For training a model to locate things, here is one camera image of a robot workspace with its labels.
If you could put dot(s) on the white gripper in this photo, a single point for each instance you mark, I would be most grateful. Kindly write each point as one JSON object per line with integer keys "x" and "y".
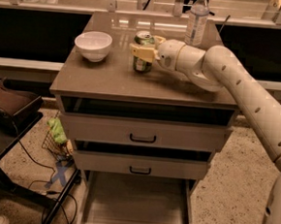
{"x": 168, "y": 55}

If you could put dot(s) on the green soda can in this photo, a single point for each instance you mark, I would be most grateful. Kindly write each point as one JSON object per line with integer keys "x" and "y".
{"x": 142, "y": 38}

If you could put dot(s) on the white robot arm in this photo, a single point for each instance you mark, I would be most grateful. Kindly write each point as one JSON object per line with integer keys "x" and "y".
{"x": 218, "y": 67}

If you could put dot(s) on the grey drawer cabinet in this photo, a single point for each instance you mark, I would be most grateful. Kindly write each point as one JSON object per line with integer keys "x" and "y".
{"x": 114, "y": 77}

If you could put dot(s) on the top drawer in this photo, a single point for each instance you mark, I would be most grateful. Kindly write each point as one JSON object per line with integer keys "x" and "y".
{"x": 113, "y": 122}

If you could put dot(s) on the middle drawer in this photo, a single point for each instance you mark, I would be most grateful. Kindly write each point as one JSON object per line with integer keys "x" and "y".
{"x": 142, "y": 160}

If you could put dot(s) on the open bottom drawer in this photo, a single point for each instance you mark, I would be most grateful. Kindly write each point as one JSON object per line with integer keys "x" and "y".
{"x": 132, "y": 199}

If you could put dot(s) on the clear plastic water bottle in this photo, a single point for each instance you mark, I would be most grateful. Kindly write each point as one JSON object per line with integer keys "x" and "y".
{"x": 198, "y": 16}

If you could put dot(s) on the white ceramic bowl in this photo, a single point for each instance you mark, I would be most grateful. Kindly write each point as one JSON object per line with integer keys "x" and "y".
{"x": 93, "y": 46}

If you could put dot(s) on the dark brown tray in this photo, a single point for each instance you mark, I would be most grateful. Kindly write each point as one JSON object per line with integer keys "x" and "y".
{"x": 16, "y": 107}

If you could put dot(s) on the black side table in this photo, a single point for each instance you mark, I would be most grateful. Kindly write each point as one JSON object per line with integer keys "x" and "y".
{"x": 7, "y": 142}

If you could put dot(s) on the wire basket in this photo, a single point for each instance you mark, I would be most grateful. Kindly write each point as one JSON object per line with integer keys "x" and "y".
{"x": 59, "y": 151}

